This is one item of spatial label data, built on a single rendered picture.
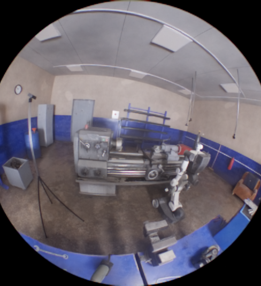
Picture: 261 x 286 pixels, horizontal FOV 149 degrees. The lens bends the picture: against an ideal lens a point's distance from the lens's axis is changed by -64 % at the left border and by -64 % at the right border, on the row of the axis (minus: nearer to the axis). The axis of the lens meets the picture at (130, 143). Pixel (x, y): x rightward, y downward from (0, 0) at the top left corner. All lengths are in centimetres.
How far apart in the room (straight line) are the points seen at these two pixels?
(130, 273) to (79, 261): 33
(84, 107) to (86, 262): 496
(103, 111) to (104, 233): 453
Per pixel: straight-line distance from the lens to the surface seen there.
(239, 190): 429
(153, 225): 72
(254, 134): 490
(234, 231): 111
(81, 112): 501
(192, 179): 162
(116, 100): 489
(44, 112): 469
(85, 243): 178
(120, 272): 84
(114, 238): 178
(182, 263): 98
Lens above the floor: 169
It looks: 16 degrees down
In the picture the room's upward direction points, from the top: 9 degrees clockwise
